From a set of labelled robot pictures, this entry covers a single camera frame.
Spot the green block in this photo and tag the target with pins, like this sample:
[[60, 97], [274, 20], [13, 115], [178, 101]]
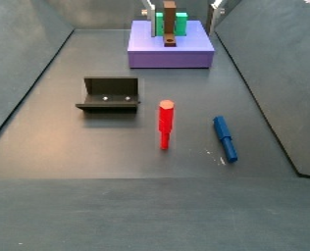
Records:
[[179, 27]]

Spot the blue peg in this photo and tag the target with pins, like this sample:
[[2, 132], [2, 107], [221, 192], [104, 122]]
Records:
[[226, 139]]

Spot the red peg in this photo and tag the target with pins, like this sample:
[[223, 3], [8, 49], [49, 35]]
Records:
[[166, 120]]

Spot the purple base block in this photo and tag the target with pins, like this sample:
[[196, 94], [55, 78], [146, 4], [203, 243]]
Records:
[[191, 54]]

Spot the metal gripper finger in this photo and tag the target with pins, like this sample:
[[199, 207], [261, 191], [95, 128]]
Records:
[[217, 11], [150, 12]]

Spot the brown upright bracket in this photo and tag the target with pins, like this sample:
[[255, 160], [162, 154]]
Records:
[[168, 23]]

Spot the black angle bracket fixture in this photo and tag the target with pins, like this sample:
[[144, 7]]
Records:
[[111, 92]]

